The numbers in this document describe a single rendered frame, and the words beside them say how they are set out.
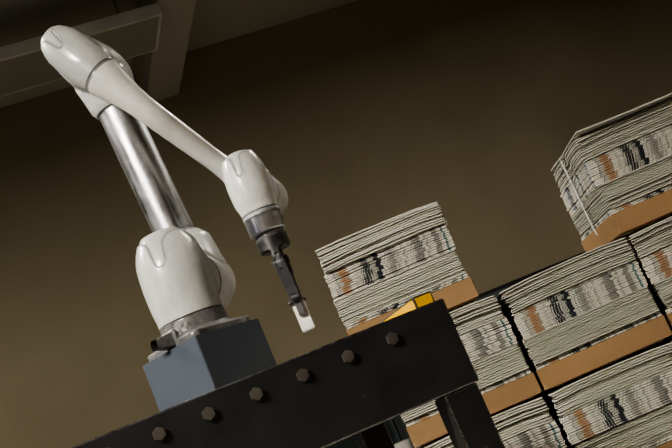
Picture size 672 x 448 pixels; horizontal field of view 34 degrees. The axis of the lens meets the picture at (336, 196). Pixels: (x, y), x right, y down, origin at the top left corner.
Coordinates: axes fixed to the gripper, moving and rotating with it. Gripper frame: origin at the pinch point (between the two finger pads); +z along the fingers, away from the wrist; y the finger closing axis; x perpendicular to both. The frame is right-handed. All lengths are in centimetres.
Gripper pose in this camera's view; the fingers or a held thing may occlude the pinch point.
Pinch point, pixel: (303, 316)
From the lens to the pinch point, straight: 249.3
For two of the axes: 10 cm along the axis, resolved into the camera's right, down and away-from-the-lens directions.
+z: 3.9, 9.0, -2.0
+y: 0.8, 1.8, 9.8
